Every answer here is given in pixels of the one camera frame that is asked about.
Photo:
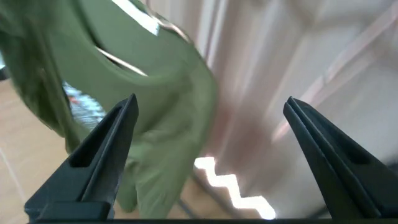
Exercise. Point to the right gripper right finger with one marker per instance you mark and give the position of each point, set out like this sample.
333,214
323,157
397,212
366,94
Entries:
342,174

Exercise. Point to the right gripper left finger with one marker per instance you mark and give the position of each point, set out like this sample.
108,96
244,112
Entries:
93,168

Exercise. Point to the green printed shirt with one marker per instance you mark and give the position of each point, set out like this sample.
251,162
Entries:
155,109

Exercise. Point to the beige curtain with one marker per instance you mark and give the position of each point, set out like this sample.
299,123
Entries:
264,46

